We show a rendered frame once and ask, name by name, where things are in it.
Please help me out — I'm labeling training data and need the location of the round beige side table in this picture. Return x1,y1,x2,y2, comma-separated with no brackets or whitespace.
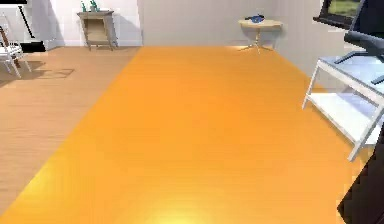
237,18,284,55

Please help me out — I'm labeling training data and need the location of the blue flat object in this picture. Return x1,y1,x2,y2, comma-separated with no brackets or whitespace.
244,14,266,24

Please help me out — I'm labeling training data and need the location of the grey wooden side table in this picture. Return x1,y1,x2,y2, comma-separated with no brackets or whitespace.
76,10,118,52

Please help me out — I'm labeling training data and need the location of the white glass tv stand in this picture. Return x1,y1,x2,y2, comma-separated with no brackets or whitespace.
301,55,384,162

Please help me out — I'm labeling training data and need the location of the black framed window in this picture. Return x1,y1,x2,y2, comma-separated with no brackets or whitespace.
312,0,363,30

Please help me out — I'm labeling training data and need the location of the black floor lamp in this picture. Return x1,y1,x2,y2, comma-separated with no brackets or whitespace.
0,0,47,53

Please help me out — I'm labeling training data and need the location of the dark grey television set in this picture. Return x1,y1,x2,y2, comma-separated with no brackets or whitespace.
334,0,384,85

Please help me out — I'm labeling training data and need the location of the white chair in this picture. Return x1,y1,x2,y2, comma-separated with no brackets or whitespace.
0,13,32,79

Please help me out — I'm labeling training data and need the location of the black box furniture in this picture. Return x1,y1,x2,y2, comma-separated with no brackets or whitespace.
337,133,384,224

